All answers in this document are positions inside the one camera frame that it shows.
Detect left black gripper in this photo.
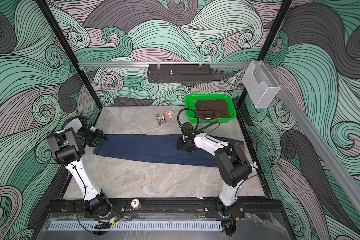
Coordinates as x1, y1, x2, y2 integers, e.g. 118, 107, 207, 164
78, 128, 107, 147

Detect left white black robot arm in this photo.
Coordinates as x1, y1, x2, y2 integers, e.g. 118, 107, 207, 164
47, 115, 112, 218

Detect pink plush toy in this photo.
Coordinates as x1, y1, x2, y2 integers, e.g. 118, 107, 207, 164
165, 111, 174, 119

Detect aluminium back wall rail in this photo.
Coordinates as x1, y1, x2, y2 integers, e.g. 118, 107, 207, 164
78, 61, 250, 69

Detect brown folded trousers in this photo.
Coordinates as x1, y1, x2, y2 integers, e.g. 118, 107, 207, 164
195, 100, 230, 120

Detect green plastic basket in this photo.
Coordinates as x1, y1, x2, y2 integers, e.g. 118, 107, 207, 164
185, 94, 237, 123

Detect aluminium wall rail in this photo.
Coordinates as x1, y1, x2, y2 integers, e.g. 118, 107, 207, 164
78, 61, 250, 69
266, 58, 360, 216

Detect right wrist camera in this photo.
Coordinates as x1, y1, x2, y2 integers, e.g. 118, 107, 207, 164
181, 122, 193, 132

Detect clear plastic wall bin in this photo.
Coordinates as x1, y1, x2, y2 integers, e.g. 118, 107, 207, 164
242, 61, 281, 109

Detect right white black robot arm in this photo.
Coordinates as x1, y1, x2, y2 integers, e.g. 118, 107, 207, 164
177, 108, 256, 218

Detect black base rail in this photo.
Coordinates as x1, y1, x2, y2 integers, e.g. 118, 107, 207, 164
41, 197, 284, 219

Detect aluminium right wall rail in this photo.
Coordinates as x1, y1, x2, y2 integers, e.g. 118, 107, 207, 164
266, 58, 360, 216

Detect round silver knob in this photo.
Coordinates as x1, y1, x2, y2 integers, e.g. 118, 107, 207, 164
131, 198, 142, 211

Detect dark blue denim jeans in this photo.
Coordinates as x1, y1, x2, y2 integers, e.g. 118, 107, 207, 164
92, 133, 246, 168

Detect black perforated wall shelf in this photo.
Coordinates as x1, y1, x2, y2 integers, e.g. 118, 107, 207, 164
147, 65, 212, 86

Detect blue playing card box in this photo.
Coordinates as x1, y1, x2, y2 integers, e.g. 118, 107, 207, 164
156, 114, 167, 126

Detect white slotted cable duct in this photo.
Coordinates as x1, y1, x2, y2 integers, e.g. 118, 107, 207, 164
48, 221, 223, 232

